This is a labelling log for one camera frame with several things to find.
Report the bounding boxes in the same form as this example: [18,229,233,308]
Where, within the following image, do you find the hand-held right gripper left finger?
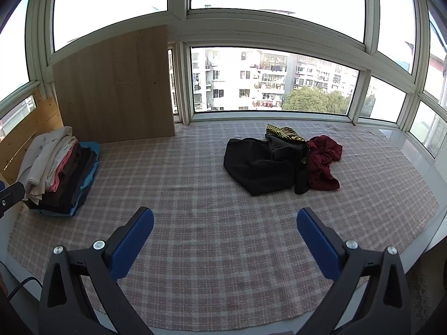
[38,207,156,335]

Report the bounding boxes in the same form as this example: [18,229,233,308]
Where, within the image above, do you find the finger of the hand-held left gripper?
[0,181,27,217]

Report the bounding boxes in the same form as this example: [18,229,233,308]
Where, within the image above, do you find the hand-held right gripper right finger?
[296,207,411,335]

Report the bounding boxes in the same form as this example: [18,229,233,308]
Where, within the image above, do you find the black pants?
[223,137,308,196]

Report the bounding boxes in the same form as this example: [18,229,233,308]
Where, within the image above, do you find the cream folded garment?
[16,126,79,203]

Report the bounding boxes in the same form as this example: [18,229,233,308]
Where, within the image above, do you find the black folded garments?
[28,142,98,214]

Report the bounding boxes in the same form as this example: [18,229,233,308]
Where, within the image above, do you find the pink folded garment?
[45,143,82,192]

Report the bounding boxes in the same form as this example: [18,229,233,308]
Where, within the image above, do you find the wooden slat panel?
[0,89,64,184]

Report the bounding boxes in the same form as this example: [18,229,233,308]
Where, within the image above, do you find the dark red garment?
[306,135,343,191]

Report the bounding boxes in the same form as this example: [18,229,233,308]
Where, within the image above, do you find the blue folded garment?
[37,142,101,217]

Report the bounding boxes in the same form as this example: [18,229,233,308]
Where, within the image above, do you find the yellow striped dark garment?
[265,124,310,164]

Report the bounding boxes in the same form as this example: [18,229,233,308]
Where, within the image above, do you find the green tree outside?
[282,87,350,114]

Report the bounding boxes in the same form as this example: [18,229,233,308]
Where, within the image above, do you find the light wooden board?
[52,24,176,144]

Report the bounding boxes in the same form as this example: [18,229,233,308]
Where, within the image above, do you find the apartment buildings outside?
[191,47,360,112]

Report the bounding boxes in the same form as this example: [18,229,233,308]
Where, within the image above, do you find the black cable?
[7,277,40,301]

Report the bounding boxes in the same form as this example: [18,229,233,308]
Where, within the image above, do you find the white window frame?
[0,0,447,157]

